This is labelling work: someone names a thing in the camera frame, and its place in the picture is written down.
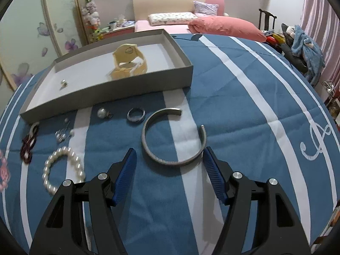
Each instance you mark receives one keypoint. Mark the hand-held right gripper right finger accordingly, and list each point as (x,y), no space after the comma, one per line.
(215,175)

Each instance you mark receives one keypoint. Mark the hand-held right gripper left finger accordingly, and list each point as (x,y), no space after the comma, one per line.
(124,175)

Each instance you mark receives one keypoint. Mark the silver bangle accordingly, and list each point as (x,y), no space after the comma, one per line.
(170,162)

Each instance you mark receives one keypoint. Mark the large pearl earring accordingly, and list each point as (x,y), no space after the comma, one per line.
(101,113)

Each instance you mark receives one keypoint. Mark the silver pearl hoop earring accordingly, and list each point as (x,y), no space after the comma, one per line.
(61,136)

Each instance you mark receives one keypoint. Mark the grey cardboard box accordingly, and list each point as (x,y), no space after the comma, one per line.
(106,95)

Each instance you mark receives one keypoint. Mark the blue white striped blanket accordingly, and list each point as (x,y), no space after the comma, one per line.
(239,111)

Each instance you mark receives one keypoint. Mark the small stud earring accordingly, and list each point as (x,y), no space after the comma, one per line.
(64,83)

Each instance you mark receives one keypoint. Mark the cream wrist watch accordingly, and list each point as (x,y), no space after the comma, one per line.
(124,51)

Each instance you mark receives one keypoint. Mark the pink cream nightstand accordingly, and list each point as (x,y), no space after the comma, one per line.
(119,32)

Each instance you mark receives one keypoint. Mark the folded pink quilt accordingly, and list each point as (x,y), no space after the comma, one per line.
(225,28)

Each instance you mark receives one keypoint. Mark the red yellow toys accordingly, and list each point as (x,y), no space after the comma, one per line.
(273,38)

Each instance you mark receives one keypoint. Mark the bed with pink sheet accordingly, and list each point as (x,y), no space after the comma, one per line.
(164,28)

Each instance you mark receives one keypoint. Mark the blue fleece garment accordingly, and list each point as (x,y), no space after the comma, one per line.
(308,50)

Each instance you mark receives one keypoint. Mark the white patterned pillow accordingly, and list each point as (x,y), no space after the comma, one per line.
(172,18)

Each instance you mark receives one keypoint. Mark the plush toy tower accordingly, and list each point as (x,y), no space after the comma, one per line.
(90,16)

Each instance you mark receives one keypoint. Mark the dark wooden chair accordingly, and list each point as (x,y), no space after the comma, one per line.
(267,18)

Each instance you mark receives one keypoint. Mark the purple floral pillow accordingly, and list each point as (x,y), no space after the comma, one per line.
(204,7)

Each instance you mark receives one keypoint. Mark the cream pink headboard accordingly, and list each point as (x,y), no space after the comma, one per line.
(164,0)

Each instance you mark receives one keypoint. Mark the floral sliding wardrobe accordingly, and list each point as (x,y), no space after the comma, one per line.
(32,18)

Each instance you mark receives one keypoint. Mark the pink curtain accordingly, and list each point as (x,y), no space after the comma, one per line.
(321,18)

